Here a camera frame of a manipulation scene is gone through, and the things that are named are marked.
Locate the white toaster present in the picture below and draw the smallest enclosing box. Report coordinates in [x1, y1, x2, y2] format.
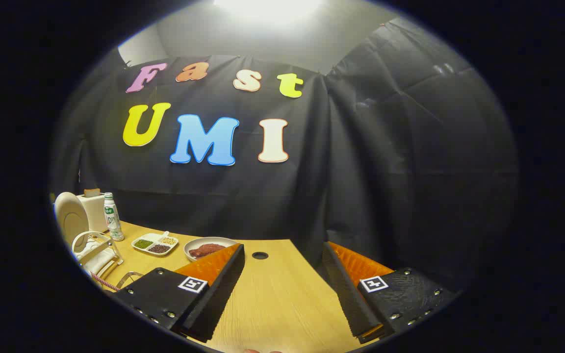
[76, 193, 108, 235]

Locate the white bottle with green label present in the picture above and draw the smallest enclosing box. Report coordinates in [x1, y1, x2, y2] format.
[103, 192, 125, 242]

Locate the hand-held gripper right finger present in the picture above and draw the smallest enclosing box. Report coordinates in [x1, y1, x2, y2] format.
[323, 241, 460, 344]

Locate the spoon with red checked handle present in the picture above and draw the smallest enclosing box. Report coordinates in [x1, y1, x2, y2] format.
[90, 272, 117, 291]

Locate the black backdrop cloth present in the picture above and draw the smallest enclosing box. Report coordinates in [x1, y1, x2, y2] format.
[50, 17, 518, 295]

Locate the white divided dish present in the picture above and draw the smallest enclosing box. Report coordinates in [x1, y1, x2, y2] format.
[131, 231, 179, 256]

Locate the white wire dish rack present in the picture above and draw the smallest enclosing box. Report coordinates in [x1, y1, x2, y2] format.
[71, 230, 125, 282]

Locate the white plate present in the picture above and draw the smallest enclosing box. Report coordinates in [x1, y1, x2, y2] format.
[54, 192, 90, 253]

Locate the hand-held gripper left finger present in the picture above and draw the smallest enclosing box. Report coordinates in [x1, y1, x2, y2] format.
[110, 243, 245, 343]

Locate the small beige plate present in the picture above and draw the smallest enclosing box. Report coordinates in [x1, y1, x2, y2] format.
[184, 237, 239, 263]

